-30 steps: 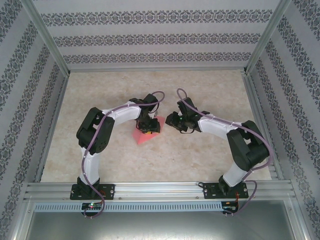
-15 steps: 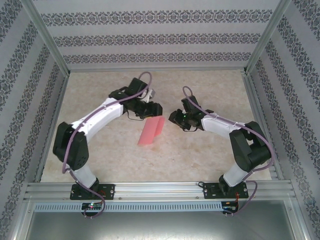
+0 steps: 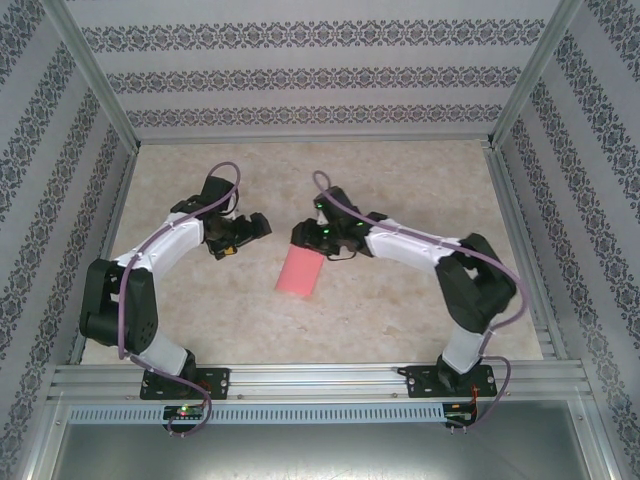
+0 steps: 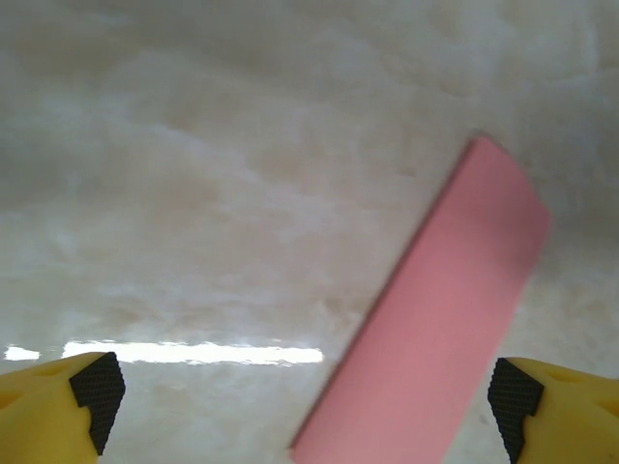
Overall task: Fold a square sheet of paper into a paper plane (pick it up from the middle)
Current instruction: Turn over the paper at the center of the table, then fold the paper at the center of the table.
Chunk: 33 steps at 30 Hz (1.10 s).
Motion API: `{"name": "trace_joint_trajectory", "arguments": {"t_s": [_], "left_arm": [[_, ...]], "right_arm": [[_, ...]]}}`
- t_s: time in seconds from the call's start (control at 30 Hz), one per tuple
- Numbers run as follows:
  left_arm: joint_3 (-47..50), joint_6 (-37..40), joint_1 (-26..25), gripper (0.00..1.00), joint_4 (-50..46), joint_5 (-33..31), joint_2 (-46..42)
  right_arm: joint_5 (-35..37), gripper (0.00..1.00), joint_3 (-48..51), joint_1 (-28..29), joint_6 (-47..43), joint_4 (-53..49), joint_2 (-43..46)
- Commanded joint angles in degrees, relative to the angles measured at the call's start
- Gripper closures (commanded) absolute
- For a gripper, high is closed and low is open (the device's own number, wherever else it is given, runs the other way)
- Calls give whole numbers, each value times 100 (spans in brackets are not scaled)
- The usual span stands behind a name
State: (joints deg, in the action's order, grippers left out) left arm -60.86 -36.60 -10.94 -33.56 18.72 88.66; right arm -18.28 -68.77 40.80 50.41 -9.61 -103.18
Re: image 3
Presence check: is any pink cloth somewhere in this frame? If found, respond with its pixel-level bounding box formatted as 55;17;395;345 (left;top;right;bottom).
274;244;325;298

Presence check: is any grey metal sheet panel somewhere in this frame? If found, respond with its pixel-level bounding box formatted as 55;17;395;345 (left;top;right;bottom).
49;422;614;480

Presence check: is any left controller board green light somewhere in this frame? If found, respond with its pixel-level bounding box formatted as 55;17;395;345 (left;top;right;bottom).
163;404;206;420

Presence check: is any right controller board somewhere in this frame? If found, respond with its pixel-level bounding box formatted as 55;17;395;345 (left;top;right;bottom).
444;402;479;421

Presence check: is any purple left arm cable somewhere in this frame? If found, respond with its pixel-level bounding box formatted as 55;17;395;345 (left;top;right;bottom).
118;162;246;432

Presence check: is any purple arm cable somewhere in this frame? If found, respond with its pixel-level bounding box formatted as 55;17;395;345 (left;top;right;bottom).
312;170;531;432
118;162;246;432

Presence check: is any aluminium side rail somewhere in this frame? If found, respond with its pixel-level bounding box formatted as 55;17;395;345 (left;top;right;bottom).
68;147;141;365
480;142;570;362

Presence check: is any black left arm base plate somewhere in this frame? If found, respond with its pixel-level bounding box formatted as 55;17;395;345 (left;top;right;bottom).
139;367;231;401

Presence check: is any aluminium mounting rail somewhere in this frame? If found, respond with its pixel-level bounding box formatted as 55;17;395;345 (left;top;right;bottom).
47;363;591;402

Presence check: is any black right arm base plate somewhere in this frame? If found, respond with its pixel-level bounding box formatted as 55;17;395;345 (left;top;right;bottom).
405;364;501;400

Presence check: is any slotted grey cable duct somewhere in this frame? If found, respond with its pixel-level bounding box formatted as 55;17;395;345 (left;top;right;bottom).
67;402;481;425

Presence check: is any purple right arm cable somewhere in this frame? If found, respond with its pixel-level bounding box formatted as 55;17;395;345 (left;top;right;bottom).
312;170;531;432

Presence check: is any aluminium frame post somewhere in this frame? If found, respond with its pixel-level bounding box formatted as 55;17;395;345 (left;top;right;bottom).
483;0;586;151
46;0;142;154

